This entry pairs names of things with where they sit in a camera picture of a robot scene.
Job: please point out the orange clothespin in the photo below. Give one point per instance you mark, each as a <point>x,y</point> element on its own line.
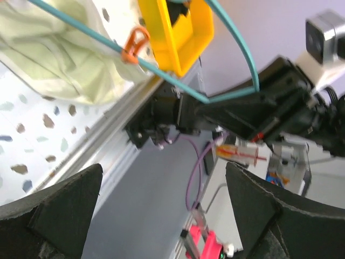
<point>137,39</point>

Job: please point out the aluminium table rail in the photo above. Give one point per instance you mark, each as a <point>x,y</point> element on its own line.
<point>45,141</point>

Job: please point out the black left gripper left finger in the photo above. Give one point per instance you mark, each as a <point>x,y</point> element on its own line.
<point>53,222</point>

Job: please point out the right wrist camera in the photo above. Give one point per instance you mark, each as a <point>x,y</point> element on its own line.
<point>323,60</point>

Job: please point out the pale green underwear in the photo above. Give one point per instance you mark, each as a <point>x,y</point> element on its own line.
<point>57,60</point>

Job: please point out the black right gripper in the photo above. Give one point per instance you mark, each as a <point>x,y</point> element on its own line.
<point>313,112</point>

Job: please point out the teal hanger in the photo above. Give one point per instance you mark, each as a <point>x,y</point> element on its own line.
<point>216,8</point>

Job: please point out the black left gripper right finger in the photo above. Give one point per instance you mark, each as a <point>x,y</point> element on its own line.
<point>275,223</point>

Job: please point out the yellow plastic bin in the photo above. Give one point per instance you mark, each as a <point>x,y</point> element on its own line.
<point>176,47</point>

